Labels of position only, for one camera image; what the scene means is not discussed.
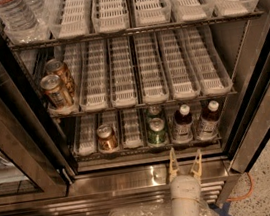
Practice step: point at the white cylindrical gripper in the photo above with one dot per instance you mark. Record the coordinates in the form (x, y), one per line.
(184, 186)

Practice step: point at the dark bottle white cap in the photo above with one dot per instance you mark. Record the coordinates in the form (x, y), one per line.
(182, 123)
(207, 121)

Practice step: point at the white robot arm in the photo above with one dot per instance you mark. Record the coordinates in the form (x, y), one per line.
(185, 207)

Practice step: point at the copper can bottom shelf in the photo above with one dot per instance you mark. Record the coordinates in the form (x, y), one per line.
(107, 140)

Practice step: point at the steel fridge base grille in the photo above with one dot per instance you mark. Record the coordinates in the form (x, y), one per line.
(98, 194)

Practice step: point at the steel fridge door right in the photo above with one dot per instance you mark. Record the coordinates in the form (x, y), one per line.
(253, 119)

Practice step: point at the gold can front middle shelf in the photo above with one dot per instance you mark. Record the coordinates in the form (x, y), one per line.
(56, 91)

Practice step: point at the gold can shelf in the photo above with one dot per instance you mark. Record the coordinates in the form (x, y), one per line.
(56, 91)
(60, 68)

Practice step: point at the glass fridge door left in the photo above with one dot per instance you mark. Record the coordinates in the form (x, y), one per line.
(37, 156)

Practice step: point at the gold can rear middle shelf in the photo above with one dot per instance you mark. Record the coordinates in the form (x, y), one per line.
(60, 68)

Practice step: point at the clear water bottle rear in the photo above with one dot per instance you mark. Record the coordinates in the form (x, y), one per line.
(37, 6)

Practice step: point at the clear water bottle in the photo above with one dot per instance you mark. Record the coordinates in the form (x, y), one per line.
(37, 6)
(17, 15)

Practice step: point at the clear water bottle front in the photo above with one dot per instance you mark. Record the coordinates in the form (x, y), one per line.
(17, 15)

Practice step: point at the green can front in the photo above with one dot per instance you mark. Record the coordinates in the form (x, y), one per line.
(156, 131)

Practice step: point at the green can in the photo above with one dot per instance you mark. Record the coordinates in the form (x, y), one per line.
(156, 131)
(154, 112)

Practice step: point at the blue tape cross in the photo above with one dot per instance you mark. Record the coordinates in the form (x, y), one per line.
(222, 210)

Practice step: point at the green can rear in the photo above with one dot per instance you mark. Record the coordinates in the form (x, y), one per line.
(154, 112)

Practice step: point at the bottom wire shelf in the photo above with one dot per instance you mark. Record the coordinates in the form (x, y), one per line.
(143, 150)

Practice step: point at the wire shelf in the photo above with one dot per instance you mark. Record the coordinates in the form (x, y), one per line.
(134, 31)
(83, 113)
(143, 150)

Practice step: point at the middle wire shelf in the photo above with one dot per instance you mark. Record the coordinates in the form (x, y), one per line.
(83, 113)

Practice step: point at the top wire shelf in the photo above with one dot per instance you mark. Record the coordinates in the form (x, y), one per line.
(134, 31)

